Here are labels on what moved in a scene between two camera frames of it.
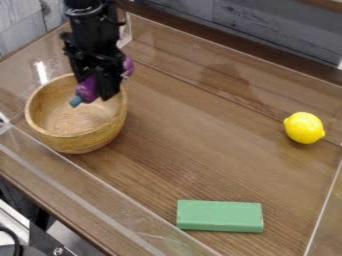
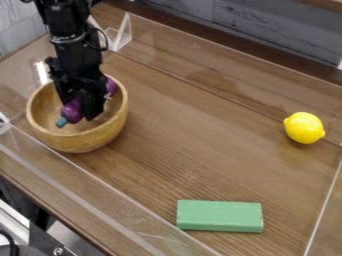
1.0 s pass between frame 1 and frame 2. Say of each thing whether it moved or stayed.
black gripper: moved
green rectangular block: stayed
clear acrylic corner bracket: stayed
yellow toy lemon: stayed
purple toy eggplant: moved
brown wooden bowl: stayed
